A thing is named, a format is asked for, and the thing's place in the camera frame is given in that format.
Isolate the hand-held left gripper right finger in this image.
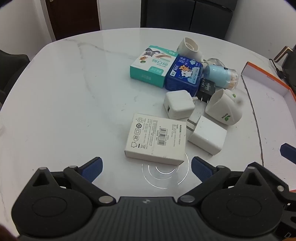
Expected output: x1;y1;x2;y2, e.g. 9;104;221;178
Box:
178;156;289;205

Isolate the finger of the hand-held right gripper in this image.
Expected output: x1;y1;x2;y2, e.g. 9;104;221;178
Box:
279;143;296;158

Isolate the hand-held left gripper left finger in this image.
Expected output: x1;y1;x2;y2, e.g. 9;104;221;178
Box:
28;156;117;207

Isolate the white cube charger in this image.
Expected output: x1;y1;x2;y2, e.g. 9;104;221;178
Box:
187;115;227;156

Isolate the white adapter carton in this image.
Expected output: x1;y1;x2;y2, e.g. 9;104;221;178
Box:
124;113;187;166

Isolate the orange-rimmed cardboard box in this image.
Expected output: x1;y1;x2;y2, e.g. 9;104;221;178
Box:
240;61;296;167

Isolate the white heater with green leaf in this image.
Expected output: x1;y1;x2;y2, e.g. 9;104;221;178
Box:
205;88;243;126

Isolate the rounded white usb charger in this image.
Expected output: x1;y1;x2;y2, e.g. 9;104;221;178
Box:
164;90;199;120

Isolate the black plug adapter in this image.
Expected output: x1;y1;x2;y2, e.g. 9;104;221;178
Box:
196;77;218;103

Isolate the blue toothpick holder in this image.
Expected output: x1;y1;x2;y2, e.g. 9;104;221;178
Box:
205;65;238;90

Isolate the blue cartoon print box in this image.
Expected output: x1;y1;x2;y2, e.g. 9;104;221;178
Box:
165;54;204;96

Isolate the clear liquid refill bottle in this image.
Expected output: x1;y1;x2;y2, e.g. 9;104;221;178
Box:
203;58;222;70

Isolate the teal bandage box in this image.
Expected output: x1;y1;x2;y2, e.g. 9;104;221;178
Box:
129;45;177;88

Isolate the white plug-in heater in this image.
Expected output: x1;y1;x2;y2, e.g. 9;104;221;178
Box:
177;37;204;62

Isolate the dark chair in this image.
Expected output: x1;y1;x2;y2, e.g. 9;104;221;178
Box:
0;49;30;106

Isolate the brown wooden door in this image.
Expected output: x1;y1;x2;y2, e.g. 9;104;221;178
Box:
45;0;101;42

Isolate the black refrigerator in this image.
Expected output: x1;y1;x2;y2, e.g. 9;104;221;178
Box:
140;0;238;40

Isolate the black power cord plug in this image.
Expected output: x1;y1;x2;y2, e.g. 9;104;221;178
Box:
268;58;286;79

